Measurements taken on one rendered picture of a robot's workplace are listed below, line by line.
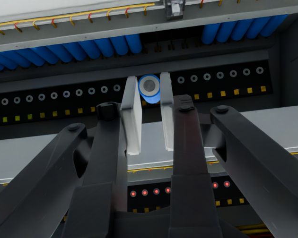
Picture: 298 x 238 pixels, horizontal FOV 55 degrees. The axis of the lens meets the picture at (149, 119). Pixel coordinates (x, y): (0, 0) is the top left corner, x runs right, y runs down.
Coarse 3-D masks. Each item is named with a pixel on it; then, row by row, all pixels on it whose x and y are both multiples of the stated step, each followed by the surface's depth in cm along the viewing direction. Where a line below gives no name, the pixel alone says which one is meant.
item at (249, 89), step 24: (192, 72) 45; (216, 72) 45; (240, 72) 45; (264, 72) 45; (0, 96) 47; (24, 96) 47; (48, 96) 46; (72, 96) 46; (96, 96) 46; (120, 96) 46; (192, 96) 45; (216, 96) 44; (240, 96) 44; (0, 120) 46; (24, 120) 46
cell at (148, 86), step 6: (144, 78) 22; (150, 78) 22; (156, 78) 22; (138, 84) 22; (144, 84) 21; (150, 84) 21; (156, 84) 22; (144, 90) 22; (150, 90) 21; (156, 90) 22; (144, 96) 22; (150, 96) 22; (156, 96) 22; (150, 102) 27; (156, 102) 28
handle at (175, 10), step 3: (171, 0) 27; (174, 0) 27; (177, 0) 27; (180, 0) 27; (171, 3) 28; (174, 3) 28; (177, 3) 28; (171, 6) 28; (174, 6) 28; (177, 6) 28; (174, 9) 28; (177, 9) 28; (174, 12) 28; (177, 12) 28
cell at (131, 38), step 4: (128, 36) 35; (132, 36) 35; (136, 36) 36; (128, 40) 37; (132, 40) 36; (136, 40) 37; (140, 40) 39; (128, 44) 39; (132, 44) 38; (136, 44) 38; (140, 44) 39; (132, 48) 39; (136, 48) 39; (140, 48) 40; (132, 52) 41; (136, 52) 41
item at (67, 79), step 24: (0, 0) 28; (24, 0) 29; (48, 0) 29; (72, 0) 30; (96, 0) 30; (120, 0) 31; (144, 0) 31; (288, 24) 42; (288, 48) 44; (96, 72) 46; (120, 72) 45; (144, 72) 45; (168, 72) 46
